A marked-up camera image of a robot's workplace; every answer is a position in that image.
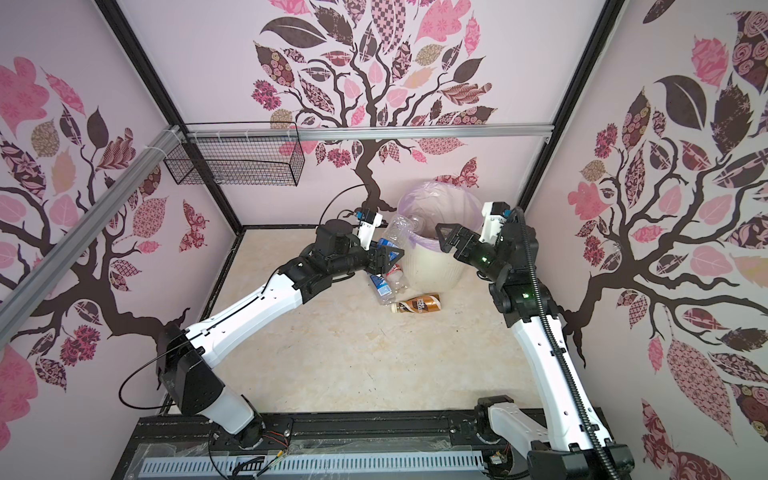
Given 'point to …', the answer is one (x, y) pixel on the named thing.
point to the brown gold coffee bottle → (420, 304)
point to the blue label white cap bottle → (398, 230)
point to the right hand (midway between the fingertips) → (449, 228)
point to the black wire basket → (240, 153)
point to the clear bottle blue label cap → (383, 289)
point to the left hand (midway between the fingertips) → (396, 254)
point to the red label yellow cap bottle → (396, 280)
